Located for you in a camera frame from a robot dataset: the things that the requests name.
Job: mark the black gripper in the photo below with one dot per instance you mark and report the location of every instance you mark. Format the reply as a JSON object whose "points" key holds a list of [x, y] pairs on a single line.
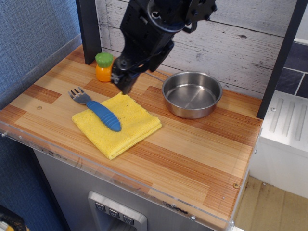
{"points": [[148, 27]]}

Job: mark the blue handled metal spork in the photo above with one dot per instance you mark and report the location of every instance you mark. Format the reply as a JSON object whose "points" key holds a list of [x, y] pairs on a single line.
{"points": [[102, 112]]}

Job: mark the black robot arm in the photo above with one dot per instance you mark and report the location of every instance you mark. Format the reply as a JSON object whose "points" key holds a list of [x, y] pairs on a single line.
{"points": [[194, 11]]}

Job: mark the clear acrylic table edge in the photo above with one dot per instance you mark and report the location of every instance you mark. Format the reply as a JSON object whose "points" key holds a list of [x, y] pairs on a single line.
{"points": [[195, 169]]}

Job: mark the orange toy carrot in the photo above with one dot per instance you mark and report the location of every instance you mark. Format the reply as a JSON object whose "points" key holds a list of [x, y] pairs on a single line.
{"points": [[104, 65]]}

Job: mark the yellow folded cloth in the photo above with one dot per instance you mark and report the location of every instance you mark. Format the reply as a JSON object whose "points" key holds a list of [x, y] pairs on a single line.
{"points": [[136, 124]]}

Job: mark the stainless steel pan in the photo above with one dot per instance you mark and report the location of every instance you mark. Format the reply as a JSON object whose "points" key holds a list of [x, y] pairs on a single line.
{"points": [[190, 94]]}

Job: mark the silver toy cabinet front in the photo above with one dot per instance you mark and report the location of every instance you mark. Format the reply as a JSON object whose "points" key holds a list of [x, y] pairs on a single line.
{"points": [[104, 195]]}

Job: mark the white radiator cover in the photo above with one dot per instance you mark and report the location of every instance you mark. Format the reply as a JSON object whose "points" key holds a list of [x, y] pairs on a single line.
{"points": [[281, 155]]}

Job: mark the yellow black object on floor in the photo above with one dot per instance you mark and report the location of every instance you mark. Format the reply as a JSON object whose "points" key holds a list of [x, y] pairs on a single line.
{"points": [[12, 223]]}

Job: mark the black left frame post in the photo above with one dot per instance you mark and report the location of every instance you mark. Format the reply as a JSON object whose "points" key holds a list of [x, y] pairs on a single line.
{"points": [[90, 34]]}

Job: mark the black frame post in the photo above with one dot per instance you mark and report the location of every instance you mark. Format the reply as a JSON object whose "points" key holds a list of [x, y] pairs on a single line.
{"points": [[282, 56], [90, 34]]}

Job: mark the black right frame post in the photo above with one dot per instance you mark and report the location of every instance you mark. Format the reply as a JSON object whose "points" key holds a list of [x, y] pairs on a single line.
{"points": [[282, 56]]}

